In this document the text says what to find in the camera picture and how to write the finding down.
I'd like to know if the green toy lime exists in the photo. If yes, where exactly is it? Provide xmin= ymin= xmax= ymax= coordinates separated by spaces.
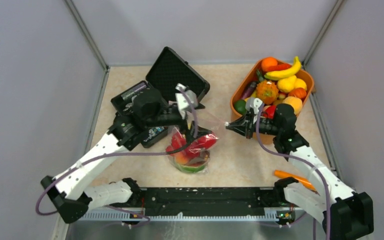
xmin=233 ymin=99 xmax=247 ymax=115

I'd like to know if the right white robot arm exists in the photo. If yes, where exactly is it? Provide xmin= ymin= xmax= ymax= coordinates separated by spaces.
xmin=225 ymin=102 xmax=374 ymax=240

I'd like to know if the toy watermelon slice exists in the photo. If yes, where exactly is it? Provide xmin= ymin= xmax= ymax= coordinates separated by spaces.
xmin=174 ymin=163 xmax=207 ymax=174

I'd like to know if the yellow toy banana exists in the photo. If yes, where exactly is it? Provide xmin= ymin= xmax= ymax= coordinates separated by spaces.
xmin=264 ymin=56 xmax=302 ymax=81

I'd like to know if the red yellow toy mango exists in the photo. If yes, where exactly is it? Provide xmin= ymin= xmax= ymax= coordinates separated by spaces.
xmin=169 ymin=150 xmax=193 ymax=165

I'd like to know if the toy peach orange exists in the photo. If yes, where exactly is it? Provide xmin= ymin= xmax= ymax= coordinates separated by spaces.
xmin=282 ymin=96 xmax=303 ymax=116

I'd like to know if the red orange toy persimmon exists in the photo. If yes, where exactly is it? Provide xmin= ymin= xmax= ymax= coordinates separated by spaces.
xmin=288 ymin=87 xmax=307 ymax=101

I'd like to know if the black poker chip case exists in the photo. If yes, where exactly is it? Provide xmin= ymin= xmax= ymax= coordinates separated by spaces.
xmin=108 ymin=46 xmax=210 ymax=151

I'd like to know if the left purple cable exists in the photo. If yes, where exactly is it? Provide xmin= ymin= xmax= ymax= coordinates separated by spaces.
xmin=34 ymin=86 xmax=200 ymax=229

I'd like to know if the purple cable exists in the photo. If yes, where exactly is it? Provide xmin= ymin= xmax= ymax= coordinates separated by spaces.
xmin=254 ymin=104 xmax=333 ymax=240
xmin=34 ymin=86 xmax=200 ymax=229

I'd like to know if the yellow toy pear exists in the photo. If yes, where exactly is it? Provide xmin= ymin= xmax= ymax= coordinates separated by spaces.
xmin=277 ymin=75 xmax=297 ymax=93

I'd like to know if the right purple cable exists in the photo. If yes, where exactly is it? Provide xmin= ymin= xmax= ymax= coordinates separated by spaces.
xmin=254 ymin=104 xmax=333 ymax=240

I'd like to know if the clear zip top bag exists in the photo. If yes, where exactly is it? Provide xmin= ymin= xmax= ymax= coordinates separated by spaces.
xmin=165 ymin=109 xmax=226 ymax=174

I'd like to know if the small orange toy carrot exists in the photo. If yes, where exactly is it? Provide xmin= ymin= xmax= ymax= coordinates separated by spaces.
xmin=266 ymin=63 xmax=291 ymax=72

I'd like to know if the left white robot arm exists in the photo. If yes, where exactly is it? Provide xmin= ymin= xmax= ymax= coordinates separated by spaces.
xmin=40 ymin=84 xmax=205 ymax=224

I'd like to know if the red toy apple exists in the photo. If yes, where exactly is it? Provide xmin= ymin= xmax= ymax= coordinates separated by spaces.
xmin=171 ymin=130 xmax=187 ymax=149

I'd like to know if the red toy bell pepper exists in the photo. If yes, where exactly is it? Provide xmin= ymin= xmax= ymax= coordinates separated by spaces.
xmin=186 ymin=133 xmax=219 ymax=158

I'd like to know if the purple toy eggplant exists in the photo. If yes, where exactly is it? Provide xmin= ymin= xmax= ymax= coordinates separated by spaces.
xmin=240 ymin=81 xmax=259 ymax=100

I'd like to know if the orange fruit basket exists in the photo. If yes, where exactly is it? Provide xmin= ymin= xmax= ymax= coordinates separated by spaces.
xmin=230 ymin=57 xmax=315 ymax=145

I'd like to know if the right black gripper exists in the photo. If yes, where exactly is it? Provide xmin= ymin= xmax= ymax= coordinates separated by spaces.
xmin=226 ymin=109 xmax=281 ymax=140

